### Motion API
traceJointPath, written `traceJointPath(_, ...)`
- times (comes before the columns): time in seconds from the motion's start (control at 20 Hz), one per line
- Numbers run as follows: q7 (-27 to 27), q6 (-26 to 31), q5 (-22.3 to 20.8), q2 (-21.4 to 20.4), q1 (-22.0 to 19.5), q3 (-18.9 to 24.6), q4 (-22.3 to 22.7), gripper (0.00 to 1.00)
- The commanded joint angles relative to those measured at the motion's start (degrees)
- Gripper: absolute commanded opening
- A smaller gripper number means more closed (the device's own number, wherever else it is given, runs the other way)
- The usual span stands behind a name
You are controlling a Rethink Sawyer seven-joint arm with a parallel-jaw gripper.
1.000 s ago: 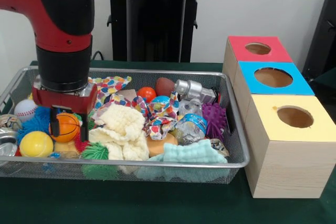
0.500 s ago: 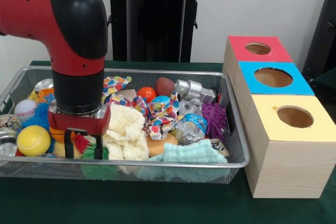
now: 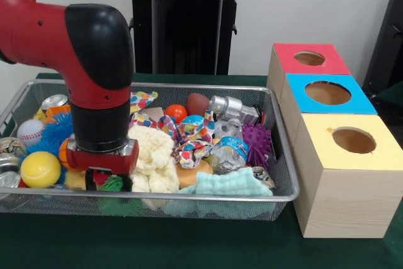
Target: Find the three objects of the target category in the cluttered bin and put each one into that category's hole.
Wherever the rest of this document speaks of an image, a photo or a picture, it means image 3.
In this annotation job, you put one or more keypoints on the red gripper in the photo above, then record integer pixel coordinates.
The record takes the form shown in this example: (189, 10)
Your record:
(100, 163)

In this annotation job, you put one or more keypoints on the yellow plush toy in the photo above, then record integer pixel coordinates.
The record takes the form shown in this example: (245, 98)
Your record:
(75, 179)

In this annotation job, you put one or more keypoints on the orange toy basketball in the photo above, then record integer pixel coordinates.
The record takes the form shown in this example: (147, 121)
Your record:
(63, 155)

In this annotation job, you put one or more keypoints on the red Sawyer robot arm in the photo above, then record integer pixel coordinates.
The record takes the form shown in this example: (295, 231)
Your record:
(47, 29)

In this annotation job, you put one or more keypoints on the shallow clear mesh bin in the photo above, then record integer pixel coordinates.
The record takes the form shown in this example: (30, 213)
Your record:
(220, 210)

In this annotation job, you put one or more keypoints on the wooden box with three holes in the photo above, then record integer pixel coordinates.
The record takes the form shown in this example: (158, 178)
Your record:
(346, 203)

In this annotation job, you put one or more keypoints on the cream waffle cloth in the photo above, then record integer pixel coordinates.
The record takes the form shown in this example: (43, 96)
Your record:
(154, 162)

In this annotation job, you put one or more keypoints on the yellow tennis ball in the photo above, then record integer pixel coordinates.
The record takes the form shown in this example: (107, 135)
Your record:
(41, 169)

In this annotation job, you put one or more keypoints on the blue spiky puffer ball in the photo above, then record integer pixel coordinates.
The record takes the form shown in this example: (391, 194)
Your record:
(58, 130)

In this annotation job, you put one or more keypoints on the colourful polka dot cloth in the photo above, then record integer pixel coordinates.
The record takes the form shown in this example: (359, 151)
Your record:
(141, 99)

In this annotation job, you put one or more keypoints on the white toy baseball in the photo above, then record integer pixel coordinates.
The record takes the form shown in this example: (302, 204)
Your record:
(30, 132)

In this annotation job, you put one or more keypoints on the crushed clear water bottle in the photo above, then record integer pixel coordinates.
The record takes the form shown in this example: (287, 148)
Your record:
(228, 149)

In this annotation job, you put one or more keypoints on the mint green waffle cloth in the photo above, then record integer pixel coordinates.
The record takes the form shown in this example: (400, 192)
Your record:
(233, 184)

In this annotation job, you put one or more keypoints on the silver plastic toy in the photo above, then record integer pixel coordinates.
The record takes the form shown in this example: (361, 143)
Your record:
(231, 106)

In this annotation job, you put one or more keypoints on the purple spiky ball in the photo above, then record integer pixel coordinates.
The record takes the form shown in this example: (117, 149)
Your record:
(258, 144)

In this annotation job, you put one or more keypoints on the green cloth side table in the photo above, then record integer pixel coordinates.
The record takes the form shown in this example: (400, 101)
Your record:
(393, 91)

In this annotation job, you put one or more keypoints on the black office chair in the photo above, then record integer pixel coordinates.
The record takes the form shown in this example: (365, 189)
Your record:
(387, 39)

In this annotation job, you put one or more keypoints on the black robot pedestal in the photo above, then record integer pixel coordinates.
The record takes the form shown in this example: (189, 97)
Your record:
(189, 29)

